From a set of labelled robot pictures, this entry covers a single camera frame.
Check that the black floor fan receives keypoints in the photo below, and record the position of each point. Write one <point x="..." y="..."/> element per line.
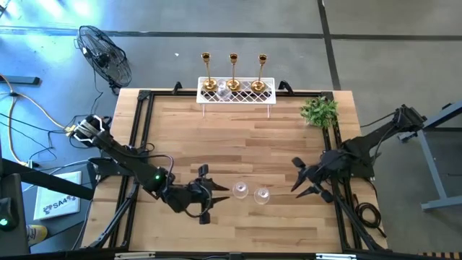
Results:
<point x="104" y="57"/>

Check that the clear ribbed glass candle holder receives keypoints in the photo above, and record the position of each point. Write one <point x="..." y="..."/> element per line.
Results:
<point x="240" y="190"/>
<point x="223" y="90"/>
<point x="261" y="196"/>

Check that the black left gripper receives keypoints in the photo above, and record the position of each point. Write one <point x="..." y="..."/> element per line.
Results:
<point x="184" y="198"/>

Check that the silver frame bracket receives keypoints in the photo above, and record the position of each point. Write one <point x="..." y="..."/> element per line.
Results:
<point x="135" y="256"/>
<point x="335" y="257"/>

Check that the green plant in white pot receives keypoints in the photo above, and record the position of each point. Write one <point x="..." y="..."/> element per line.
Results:
<point x="319" y="112"/>

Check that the tall brass candlestick holder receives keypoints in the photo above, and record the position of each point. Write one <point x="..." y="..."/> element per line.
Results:
<point x="258" y="86"/>
<point x="209" y="85"/>
<point x="233" y="85"/>

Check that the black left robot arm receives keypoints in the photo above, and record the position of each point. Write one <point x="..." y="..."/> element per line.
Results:
<point x="122" y="159"/>

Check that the white printed box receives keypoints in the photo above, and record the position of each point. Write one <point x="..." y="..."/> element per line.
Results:
<point x="57" y="195"/>

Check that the black floor bar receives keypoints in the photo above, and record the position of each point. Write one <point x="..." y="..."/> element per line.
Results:
<point x="21" y="80"/>

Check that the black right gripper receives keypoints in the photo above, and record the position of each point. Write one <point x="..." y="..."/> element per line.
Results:
<point x="330" y="166"/>

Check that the black table clamp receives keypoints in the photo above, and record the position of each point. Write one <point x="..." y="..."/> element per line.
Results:
<point x="177" y="88"/>
<point x="285" y="87"/>

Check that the black aluminium rig frame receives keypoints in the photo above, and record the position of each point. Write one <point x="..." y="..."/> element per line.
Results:
<point x="169" y="93"/>

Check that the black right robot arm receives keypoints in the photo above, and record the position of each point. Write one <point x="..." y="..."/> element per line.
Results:
<point x="379" y="135"/>

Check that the grey metal stand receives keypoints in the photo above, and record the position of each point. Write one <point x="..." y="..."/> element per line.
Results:
<point x="431" y="169"/>

